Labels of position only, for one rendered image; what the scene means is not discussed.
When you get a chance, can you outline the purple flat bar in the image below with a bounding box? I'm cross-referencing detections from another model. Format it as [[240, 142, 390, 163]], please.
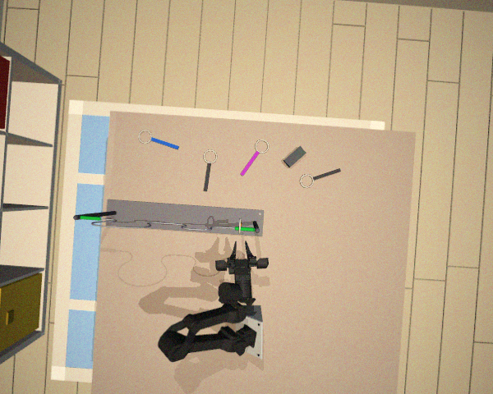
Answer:
[[241, 140, 269, 176]]

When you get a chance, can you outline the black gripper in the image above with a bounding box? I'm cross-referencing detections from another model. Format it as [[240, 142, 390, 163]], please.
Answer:
[[215, 241, 269, 284]]

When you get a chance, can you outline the blue handle with thin white ring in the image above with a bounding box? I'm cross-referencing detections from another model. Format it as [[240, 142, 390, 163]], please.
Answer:
[[138, 130, 179, 149]]

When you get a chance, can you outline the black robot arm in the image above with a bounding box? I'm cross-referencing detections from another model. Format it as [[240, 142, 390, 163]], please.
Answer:
[[158, 259, 256, 362]]

